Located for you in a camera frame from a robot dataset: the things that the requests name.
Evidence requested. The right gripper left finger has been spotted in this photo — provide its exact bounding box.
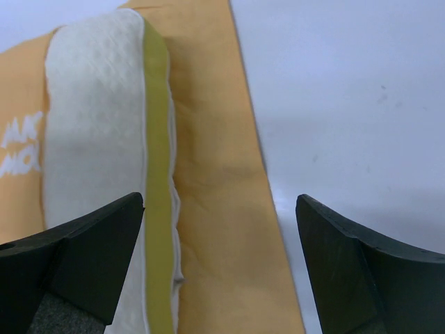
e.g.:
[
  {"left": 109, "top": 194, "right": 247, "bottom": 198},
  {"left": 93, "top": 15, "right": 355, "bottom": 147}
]
[{"left": 1, "top": 192, "right": 144, "bottom": 333}]

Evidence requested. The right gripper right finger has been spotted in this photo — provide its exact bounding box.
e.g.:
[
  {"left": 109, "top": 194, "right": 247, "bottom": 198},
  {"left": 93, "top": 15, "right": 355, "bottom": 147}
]
[{"left": 296, "top": 195, "right": 444, "bottom": 333}]

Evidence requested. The orange pillowcase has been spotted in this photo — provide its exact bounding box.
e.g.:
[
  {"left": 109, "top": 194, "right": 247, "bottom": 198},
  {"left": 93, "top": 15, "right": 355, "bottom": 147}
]
[{"left": 1, "top": 1, "right": 304, "bottom": 333}]

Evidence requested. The cream quilted pillow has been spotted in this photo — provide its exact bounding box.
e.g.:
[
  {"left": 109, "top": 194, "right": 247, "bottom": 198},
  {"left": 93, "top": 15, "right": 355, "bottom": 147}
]
[{"left": 43, "top": 8, "right": 184, "bottom": 333}]

